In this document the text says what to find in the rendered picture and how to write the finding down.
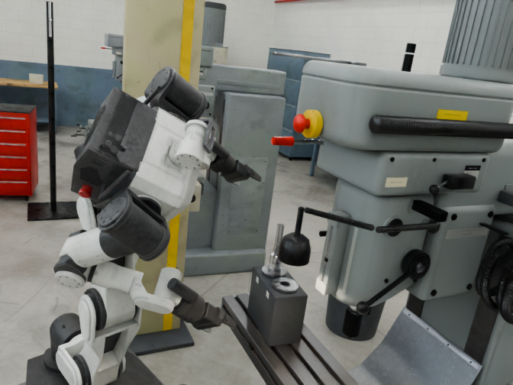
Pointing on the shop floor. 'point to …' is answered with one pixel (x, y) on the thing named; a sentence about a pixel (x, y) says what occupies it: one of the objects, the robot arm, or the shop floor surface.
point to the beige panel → (185, 50)
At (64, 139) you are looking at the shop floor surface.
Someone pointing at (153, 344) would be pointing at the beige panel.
